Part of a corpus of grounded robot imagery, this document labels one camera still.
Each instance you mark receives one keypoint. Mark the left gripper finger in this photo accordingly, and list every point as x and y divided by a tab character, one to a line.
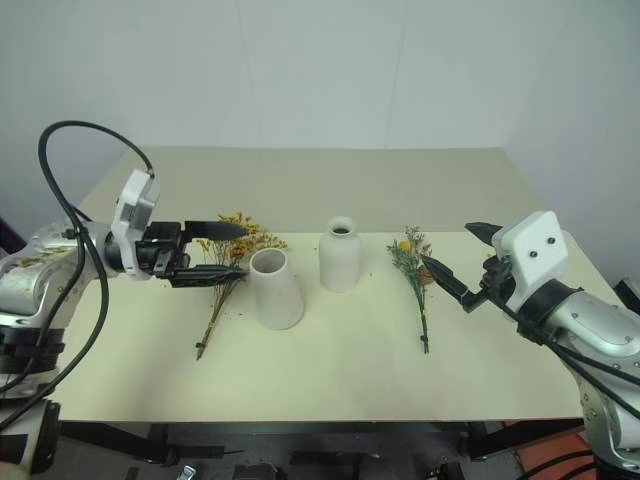
205	276
215	230

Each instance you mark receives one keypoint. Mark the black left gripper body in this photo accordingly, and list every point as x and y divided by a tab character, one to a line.
160	240

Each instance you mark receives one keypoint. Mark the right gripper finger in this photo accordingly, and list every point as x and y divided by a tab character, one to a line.
484	232
450	280

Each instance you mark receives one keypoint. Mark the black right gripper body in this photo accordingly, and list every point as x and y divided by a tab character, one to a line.
497	282

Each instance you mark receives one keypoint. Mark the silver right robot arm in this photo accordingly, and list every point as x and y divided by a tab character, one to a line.
600	320

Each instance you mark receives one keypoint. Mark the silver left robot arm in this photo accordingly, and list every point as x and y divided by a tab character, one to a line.
30	280

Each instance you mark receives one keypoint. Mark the white tapered wide-mouth vase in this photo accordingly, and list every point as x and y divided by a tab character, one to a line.
277	300

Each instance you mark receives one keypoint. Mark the white bottle-shaped vase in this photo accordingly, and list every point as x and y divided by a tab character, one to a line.
340	260

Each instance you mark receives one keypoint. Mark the green flower bunch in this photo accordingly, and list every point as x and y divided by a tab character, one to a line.
406	255

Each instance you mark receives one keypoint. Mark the yellow dried flower bunch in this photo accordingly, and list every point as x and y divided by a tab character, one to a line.
265	239

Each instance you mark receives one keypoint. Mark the dark box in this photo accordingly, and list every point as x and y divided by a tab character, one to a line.
631	295

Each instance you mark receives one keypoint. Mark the dark purple object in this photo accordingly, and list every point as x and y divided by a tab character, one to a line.
6	240

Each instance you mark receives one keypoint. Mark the orange floor object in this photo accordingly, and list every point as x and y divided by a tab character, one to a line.
550	450

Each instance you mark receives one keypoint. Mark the black and white robot body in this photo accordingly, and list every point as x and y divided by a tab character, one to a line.
42	440

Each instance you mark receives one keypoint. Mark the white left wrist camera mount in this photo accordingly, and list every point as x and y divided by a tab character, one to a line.
132	200

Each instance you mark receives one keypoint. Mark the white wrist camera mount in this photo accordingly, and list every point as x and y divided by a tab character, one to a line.
535	240
132	200

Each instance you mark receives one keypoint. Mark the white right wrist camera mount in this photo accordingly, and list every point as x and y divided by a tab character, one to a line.
535	240

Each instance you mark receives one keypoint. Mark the black table frame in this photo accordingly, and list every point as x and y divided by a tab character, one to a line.
150	440

